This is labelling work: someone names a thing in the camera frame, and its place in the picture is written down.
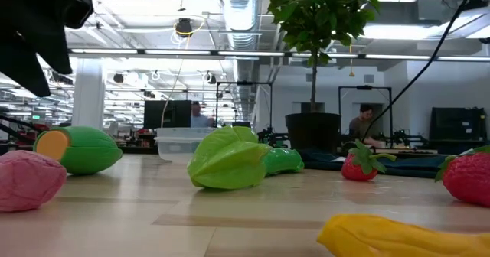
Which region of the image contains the black background cabinet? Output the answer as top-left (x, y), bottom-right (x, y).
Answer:
top-left (429, 106), bottom-right (488, 143)

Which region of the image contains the black background monitor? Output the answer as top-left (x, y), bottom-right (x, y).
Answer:
top-left (143, 99), bottom-right (192, 130)

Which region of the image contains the black plant pot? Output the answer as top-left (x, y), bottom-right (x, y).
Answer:
top-left (284, 112), bottom-right (342, 154)

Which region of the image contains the yellow camera cable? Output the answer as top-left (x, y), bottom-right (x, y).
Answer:
top-left (159, 14), bottom-right (208, 129)

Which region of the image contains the green toy corn cob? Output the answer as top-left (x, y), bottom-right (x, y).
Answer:
top-left (32, 125), bottom-right (123, 175)

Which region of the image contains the green leafy artificial plant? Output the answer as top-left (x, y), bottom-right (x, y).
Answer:
top-left (266, 0), bottom-right (384, 115)

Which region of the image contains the orange hanging cord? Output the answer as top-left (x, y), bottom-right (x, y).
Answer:
top-left (347, 44), bottom-right (356, 78)

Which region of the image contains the clear plastic tupperware bowl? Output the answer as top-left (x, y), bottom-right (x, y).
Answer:
top-left (154, 126), bottom-right (221, 162)

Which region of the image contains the red toy strawberry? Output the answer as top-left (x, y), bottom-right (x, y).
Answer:
top-left (341, 139), bottom-right (397, 182)
top-left (434, 145), bottom-right (490, 208)

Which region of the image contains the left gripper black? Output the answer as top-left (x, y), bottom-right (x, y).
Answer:
top-left (0, 0), bottom-right (94, 98)

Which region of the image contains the person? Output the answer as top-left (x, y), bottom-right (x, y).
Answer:
top-left (347, 103), bottom-right (386, 148)
top-left (190, 101), bottom-right (215, 129)

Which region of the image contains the navy folded cloth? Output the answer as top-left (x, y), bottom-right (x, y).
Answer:
top-left (298, 148), bottom-right (460, 180)

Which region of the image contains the pink toy lychee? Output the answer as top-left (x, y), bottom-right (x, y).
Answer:
top-left (0, 149), bottom-right (68, 213)

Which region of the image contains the overhead light bar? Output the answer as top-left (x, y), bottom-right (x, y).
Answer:
top-left (67, 48), bottom-right (490, 62)

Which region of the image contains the black background station frame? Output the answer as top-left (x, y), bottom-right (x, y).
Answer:
top-left (338, 85), bottom-right (394, 143)

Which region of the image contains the yellow toy chili pepper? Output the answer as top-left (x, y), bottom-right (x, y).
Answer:
top-left (316, 213), bottom-right (490, 257)

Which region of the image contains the silver ceiling duct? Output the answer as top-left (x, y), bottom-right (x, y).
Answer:
top-left (217, 0), bottom-right (267, 111)

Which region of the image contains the white building column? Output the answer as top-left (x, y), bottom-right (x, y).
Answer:
top-left (70, 57), bottom-right (107, 130)

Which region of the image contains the lime green toy starfruit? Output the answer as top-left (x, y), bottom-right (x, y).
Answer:
top-left (186, 125), bottom-right (273, 191)

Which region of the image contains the black overhead camera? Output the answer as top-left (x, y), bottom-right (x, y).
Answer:
top-left (175, 18), bottom-right (194, 38)

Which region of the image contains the green toy cucumber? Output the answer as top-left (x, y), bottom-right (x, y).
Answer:
top-left (263, 148), bottom-right (305, 177)

